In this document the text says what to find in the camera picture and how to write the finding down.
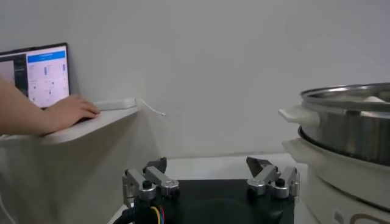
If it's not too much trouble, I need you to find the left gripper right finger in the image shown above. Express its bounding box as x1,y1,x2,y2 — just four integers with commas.
246,156,301,200

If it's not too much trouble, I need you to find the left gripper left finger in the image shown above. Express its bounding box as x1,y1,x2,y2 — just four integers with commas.
121,156,181,208

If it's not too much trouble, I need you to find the white steamed baozi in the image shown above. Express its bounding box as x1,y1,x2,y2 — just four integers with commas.
341,96,386,104

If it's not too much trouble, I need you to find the person's forearm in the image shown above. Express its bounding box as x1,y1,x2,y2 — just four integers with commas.
0,75,51,138

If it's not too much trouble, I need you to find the stainless steel steamer basket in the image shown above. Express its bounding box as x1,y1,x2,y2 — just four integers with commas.
277,82,390,167

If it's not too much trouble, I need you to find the person's hand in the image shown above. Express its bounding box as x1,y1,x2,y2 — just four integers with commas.
44,94,101,133

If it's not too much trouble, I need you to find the white electric cooker pot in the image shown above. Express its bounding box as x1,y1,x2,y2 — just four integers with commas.
282,126,390,224

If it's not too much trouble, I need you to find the white power adapter box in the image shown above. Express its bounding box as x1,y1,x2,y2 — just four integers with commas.
94,97,137,111

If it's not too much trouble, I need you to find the white side table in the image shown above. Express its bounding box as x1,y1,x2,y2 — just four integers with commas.
0,106,162,224

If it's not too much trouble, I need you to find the black laptop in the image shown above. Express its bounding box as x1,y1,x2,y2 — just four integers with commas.
0,42,71,109

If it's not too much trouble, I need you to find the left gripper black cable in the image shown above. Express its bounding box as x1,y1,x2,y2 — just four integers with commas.
112,206,138,224

